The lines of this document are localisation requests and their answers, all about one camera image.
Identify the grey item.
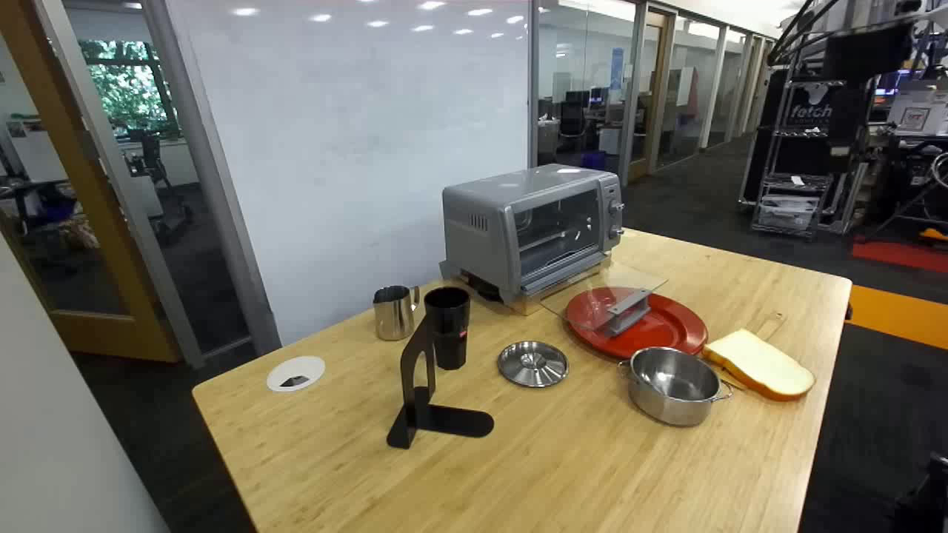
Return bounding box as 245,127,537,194
540,278,666,342

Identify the silver toaster oven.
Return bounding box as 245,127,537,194
438,163,629,309

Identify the black cup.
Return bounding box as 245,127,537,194
423,284,475,374

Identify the small steel cup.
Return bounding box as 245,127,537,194
370,284,423,345

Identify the black cup stand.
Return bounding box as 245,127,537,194
386,311,498,454

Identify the red plate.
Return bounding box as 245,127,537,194
564,284,710,361

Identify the black equipment rack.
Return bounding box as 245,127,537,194
738,17,915,241

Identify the white table cable grommet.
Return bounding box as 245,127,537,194
264,354,330,397

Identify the wooden door frame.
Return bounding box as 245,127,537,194
0,0,184,365

